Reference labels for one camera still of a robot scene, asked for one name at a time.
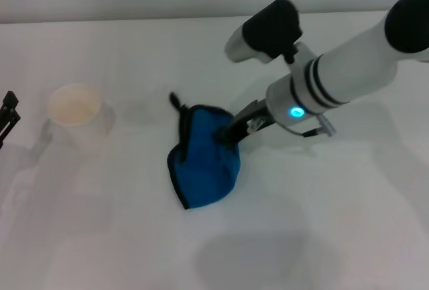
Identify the blue rag with black trim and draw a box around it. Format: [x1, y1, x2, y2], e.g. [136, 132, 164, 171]
[166, 91, 243, 210]

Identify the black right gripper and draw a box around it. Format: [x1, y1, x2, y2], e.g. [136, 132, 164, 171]
[215, 100, 276, 146]

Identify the right wrist camera housing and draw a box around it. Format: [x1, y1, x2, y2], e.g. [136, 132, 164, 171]
[224, 0, 304, 66]

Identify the white paper cup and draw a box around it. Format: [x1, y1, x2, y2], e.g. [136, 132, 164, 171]
[46, 83, 103, 152]

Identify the grey cable with metal plug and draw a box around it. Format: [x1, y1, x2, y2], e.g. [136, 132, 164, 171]
[284, 115, 338, 138]

